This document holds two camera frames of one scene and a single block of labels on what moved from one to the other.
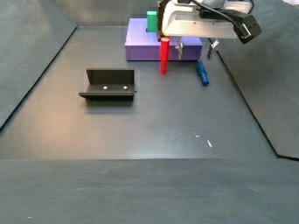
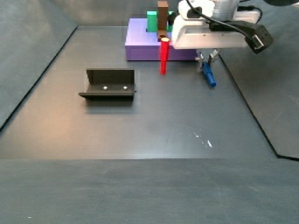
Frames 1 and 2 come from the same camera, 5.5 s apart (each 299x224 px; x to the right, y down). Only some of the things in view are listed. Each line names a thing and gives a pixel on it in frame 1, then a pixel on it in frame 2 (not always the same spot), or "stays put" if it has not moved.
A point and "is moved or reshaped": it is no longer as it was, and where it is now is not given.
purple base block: [143, 45] stays put
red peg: [163, 53] stays put
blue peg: [203, 73] is moved or reshaped
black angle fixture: [110, 86] stays put
